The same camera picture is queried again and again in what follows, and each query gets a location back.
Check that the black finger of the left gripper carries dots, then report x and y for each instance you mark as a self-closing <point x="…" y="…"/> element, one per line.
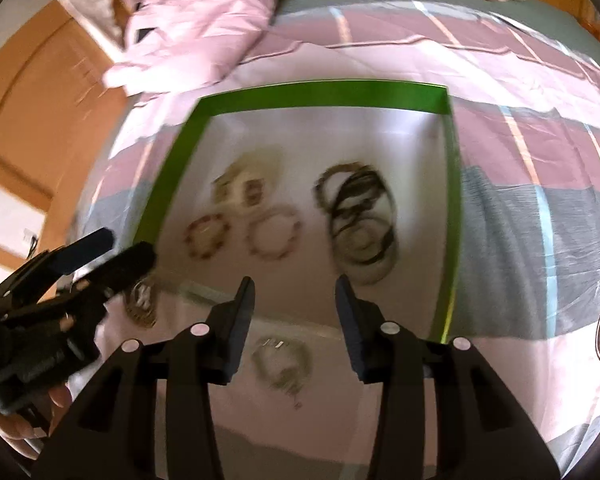
<point x="30" y="282"/>
<point x="95" y="288"/>

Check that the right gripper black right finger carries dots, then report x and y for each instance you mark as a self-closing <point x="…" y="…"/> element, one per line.
<point x="437" y="397"/>

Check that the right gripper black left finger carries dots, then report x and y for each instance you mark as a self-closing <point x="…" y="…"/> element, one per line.
<point x="109" y="430"/>

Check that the dark metal bangle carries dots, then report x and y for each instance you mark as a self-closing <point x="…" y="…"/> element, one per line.
<point x="365" y="250"/>

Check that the person's left hand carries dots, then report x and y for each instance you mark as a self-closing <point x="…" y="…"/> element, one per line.
<point x="18" y="433"/>

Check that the wooden headboard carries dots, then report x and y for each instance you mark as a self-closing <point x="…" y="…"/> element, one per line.
<point x="55" y="116"/>

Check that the green cardboard box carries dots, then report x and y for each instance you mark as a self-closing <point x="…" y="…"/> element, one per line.
<point x="326" y="130"/>

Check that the pink folded quilt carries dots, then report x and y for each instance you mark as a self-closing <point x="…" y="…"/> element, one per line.
<point x="186" y="45"/>

